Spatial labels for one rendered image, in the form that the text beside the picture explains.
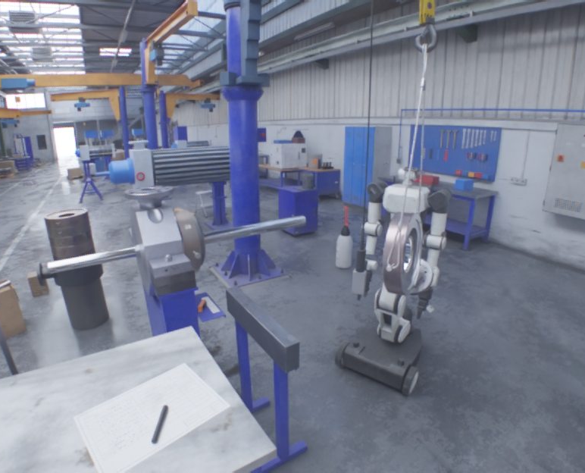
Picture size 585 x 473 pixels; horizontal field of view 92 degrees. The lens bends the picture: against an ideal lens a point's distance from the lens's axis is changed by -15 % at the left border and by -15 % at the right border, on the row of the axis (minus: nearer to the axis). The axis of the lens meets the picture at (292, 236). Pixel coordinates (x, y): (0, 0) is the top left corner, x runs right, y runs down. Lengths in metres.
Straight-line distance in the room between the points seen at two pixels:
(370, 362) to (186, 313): 1.32
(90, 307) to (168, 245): 1.81
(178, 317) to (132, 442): 0.79
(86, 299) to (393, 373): 2.65
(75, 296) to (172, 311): 1.75
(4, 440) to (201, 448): 0.62
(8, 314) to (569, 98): 7.02
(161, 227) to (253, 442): 1.12
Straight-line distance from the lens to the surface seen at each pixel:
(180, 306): 1.74
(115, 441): 1.17
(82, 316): 3.45
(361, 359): 2.47
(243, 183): 3.69
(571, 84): 5.75
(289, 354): 1.43
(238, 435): 1.09
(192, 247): 1.82
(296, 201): 5.27
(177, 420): 1.17
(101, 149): 14.10
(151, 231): 1.74
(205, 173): 5.58
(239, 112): 3.66
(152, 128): 8.95
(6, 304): 3.70
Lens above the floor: 1.71
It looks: 18 degrees down
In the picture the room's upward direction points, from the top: straight up
